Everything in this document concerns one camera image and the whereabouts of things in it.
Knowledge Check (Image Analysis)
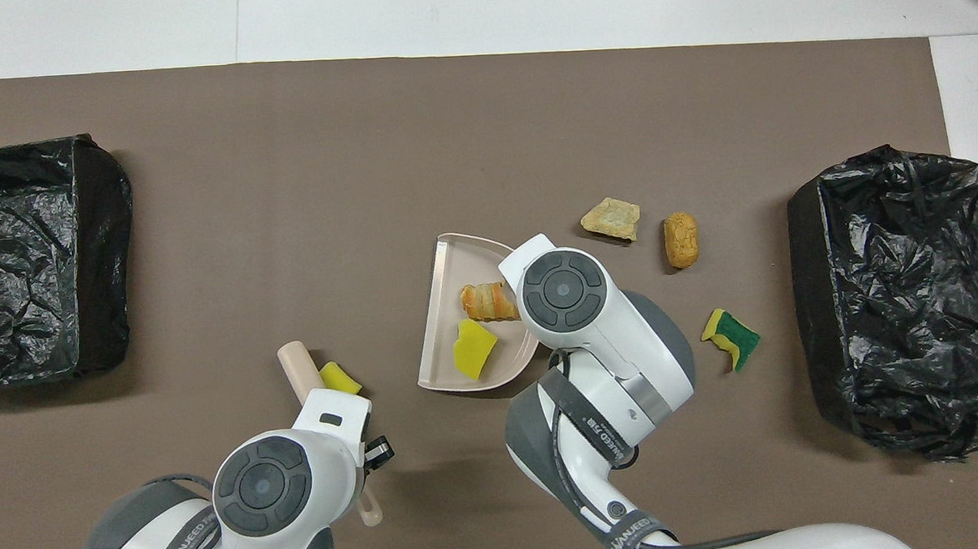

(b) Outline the brown paper table mat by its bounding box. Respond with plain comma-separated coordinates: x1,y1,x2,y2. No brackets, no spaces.
0,25,978,549

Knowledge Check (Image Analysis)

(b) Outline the large yellow sponge piece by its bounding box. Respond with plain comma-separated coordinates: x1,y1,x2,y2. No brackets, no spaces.
451,317,502,383

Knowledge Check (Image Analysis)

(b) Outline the closed black bag bin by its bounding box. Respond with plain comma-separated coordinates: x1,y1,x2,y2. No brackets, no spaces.
0,131,143,389

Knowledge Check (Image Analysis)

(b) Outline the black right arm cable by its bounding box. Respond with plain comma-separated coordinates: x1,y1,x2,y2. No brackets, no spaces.
549,377,784,549

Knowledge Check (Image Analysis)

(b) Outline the green and yellow sponge piece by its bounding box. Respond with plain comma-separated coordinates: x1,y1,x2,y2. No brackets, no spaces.
700,306,763,375

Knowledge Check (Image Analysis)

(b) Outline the open black bag bin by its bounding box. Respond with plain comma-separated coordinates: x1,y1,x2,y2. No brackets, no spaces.
784,140,978,470

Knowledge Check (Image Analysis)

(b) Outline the toy croissant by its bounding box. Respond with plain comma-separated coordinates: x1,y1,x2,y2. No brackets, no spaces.
458,281,522,323

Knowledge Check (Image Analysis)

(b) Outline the pale bread slice piece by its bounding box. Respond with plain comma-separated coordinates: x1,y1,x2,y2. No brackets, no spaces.
578,196,644,246

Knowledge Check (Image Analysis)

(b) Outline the beige hand brush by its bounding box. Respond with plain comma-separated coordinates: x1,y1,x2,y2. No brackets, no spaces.
277,337,385,533

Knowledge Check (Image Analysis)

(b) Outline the brown fried nugget toy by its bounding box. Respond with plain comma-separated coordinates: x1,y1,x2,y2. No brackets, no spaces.
662,211,701,271

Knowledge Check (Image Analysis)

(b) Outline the small yellow sponge piece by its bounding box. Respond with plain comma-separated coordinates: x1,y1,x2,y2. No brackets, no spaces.
318,360,364,398

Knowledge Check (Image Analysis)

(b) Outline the beige plastic dustpan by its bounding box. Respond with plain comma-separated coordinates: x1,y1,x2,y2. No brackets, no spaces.
409,229,543,394

